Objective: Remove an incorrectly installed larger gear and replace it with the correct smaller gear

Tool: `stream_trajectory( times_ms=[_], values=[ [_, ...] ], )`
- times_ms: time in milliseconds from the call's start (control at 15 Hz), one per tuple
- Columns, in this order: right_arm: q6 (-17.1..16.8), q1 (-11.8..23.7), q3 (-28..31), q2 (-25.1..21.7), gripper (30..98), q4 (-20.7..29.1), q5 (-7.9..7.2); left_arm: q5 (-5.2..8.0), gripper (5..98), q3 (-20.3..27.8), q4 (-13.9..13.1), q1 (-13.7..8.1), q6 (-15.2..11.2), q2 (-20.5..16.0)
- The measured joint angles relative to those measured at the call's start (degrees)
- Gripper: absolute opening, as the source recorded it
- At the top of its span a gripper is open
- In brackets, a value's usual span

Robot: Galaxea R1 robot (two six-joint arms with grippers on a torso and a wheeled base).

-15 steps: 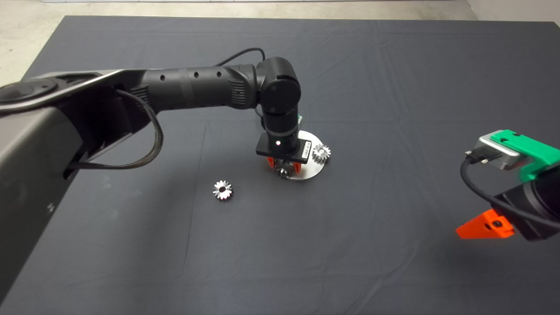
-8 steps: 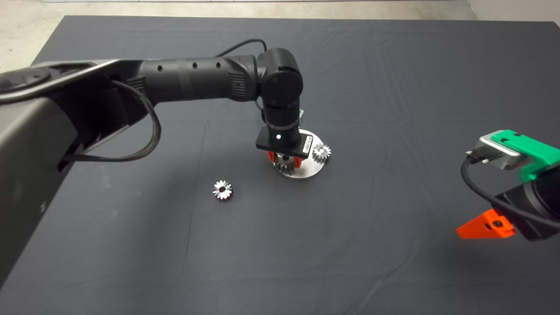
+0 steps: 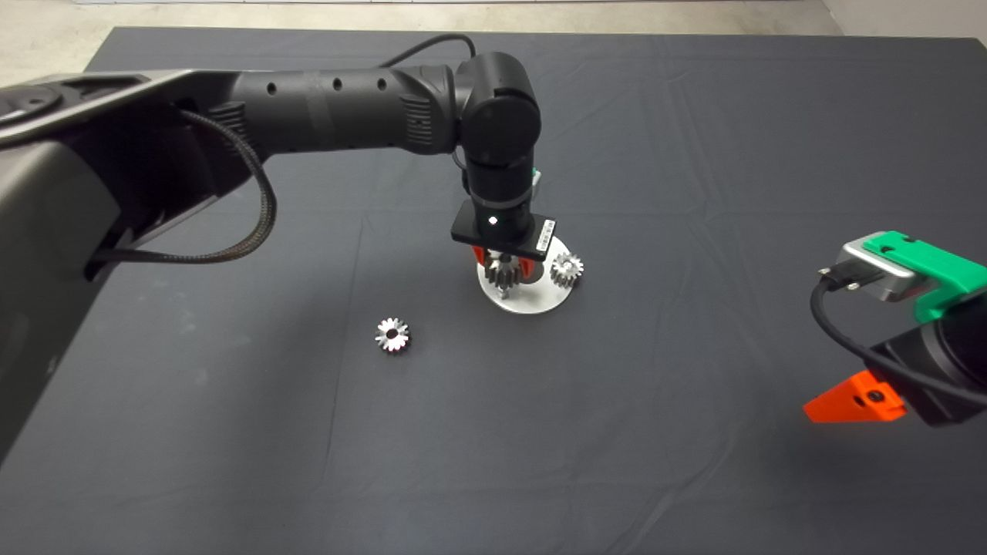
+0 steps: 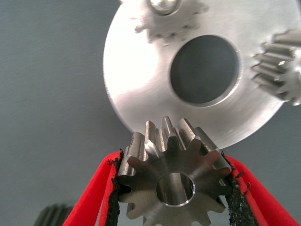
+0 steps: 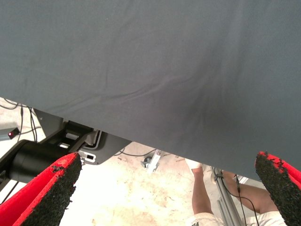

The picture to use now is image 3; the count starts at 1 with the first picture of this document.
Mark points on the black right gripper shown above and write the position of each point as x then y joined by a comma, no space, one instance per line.
933,408

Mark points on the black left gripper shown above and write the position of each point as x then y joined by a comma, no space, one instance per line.
463,227

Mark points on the larger steel gear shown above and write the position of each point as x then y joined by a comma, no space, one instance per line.
505,274

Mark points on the small steel gear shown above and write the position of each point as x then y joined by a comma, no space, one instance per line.
383,336
566,270

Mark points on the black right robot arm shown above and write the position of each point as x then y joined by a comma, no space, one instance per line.
968,343

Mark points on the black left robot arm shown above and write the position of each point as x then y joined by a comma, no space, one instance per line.
331,108

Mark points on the round metal plate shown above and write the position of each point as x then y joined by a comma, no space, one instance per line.
544,301

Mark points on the dark grey table cloth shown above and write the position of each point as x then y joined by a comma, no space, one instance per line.
617,424

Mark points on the green left camera mount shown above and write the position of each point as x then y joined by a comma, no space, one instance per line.
533,176

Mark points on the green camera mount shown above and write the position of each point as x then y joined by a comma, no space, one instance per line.
933,264
533,176

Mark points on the silver right camera box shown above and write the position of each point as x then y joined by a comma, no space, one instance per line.
879,272

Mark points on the green right camera mount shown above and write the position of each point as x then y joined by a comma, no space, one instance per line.
933,264

